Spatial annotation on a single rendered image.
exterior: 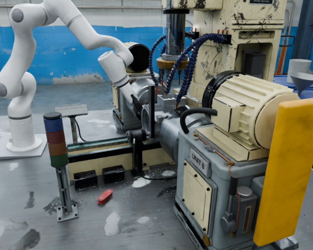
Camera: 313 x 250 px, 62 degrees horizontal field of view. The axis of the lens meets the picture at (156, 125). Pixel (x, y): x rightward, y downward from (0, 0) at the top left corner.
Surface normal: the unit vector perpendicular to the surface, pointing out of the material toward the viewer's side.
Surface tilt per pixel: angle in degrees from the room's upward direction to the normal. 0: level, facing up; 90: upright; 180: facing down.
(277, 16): 90
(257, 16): 90
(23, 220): 0
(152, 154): 90
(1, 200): 0
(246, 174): 90
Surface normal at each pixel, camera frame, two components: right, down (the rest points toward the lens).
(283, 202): 0.35, 0.36
